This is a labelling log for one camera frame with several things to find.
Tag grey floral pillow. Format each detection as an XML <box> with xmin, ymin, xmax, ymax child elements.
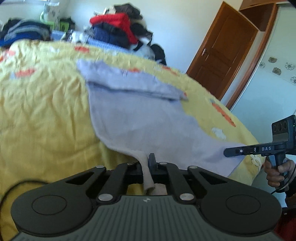
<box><xmin>41</xmin><ymin>1</ymin><xmax>60</xmax><ymax>22</ymax></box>

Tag black clothes on pile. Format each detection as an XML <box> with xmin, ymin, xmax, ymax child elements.
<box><xmin>103</xmin><ymin>3</ymin><xmax>153</xmax><ymax>46</ymax></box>

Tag black cable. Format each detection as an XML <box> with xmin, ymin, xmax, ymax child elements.
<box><xmin>0</xmin><ymin>180</ymin><xmax>48</xmax><ymax>209</ymax></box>

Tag brown wooden door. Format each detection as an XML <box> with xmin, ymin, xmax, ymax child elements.
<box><xmin>187</xmin><ymin>2</ymin><xmax>258</xmax><ymax>100</ymax></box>

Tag yellow carrot-print quilt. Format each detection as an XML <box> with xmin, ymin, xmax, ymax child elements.
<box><xmin>1</xmin><ymin>40</ymin><xmax>257</xmax><ymax>240</ymax></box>

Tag stack of dark folded clothes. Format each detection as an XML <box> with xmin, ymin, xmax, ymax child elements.
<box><xmin>1</xmin><ymin>19</ymin><xmax>52</xmax><ymax>48</ymax></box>

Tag red puffer jacket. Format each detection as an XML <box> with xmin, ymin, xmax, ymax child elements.
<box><xmin>89</xmin><ymin>13</ymin><xmax>138</xmax><ymax>44</ymax></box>

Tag navy blue jacket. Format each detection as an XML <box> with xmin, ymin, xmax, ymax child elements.
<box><xmin>90</xmin><ymin>22</ymin><xmax>130</xmax><ymax>49</ymax></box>

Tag black and white crumpled cloth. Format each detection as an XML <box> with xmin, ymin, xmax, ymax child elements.
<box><xmin>61</xmin><ymin>30</ymin><xmax>89</xmax><ymax>44</ymax></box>

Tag blue knitted blanket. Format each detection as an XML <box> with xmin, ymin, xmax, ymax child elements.
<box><xmin>51</xmin><ymin>30</ymin><xmax>128</xmax><ymax>52</ymax></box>

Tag lavender long-sleeve shirt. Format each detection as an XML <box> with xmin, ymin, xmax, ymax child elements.
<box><xmin>77</xmin><ymin>59</ymin><xmax>243</xmax><ymax>190</ymax></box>

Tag black bag by wall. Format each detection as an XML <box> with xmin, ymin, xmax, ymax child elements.
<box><xmin>151</xmin><ymin>44</ymin><xmax>167</xmax><ymax>66</ymax></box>

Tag green plastic chair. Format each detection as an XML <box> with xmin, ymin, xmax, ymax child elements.
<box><xmin>40</xmin><ymin>12</ymin><xmax>76</xmax><ymax>32</ymax></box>

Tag person's right hand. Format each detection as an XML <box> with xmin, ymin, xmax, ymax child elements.
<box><xmin>263</xmin><ymin>158</ymin><xmax>295</xmax><ymax>188</ymax></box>

